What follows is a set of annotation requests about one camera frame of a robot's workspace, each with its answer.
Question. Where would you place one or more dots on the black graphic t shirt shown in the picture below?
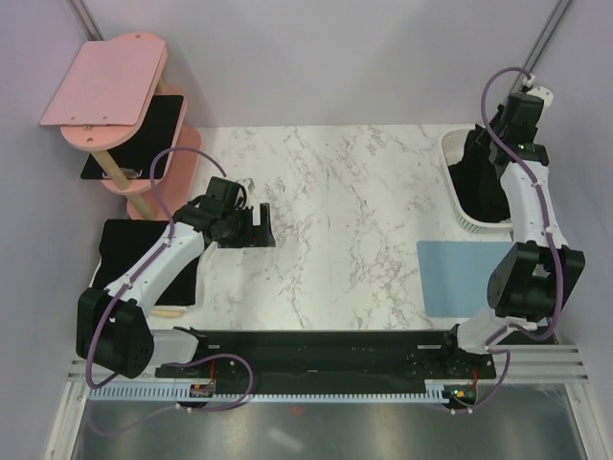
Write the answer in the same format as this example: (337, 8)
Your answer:
(475, 181)

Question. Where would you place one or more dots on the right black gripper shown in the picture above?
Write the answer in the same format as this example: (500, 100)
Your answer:
(496, 116)

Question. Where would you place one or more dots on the black clipboard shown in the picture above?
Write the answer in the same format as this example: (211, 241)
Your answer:
(157, 133)

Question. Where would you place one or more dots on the light blue mat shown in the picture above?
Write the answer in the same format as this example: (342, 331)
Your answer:
(454, 275)

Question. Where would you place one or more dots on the white plastic basket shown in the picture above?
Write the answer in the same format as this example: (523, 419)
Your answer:
(451, 152)

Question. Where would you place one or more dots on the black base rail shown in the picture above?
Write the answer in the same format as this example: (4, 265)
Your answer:
(419, 355)

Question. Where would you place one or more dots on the pink clipboard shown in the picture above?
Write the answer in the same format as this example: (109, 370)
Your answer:
(107, 84)

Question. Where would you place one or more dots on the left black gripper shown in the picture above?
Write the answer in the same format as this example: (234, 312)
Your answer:
(259, 236)

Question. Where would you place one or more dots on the pink three tier shelf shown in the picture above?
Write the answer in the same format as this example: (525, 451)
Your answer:
(171, 171)

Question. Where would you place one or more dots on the wooden stick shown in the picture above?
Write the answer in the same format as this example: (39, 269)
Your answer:
(167, 313)

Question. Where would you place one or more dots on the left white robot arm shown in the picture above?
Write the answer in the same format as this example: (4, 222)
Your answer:
(112, 325)

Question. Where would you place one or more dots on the white slotted cable duct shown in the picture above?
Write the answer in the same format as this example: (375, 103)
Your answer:
(183, 392)

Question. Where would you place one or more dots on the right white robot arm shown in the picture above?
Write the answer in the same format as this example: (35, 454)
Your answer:
(502, 175)

